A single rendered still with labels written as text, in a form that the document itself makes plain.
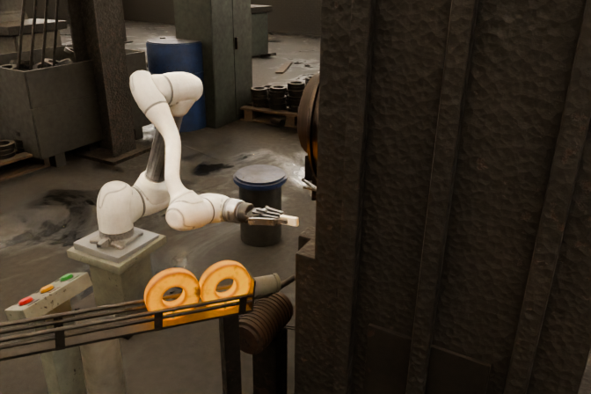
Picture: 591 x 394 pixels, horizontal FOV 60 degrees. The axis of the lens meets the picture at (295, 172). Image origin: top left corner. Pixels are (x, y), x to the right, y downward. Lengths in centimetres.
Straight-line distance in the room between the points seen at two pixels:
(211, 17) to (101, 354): 386
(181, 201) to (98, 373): 61
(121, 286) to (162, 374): 47
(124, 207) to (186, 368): 75
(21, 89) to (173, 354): 272
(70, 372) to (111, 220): 72
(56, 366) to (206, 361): 66
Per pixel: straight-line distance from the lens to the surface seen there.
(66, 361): 201
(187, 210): 180
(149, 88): 213
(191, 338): 250
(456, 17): 104
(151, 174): 248
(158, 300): 150
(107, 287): 264
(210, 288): 153
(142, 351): 248
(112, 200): 243
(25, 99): 451
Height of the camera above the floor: 158
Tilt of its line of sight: 22 degrees down
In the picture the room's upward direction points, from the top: 1 degrees clockwise
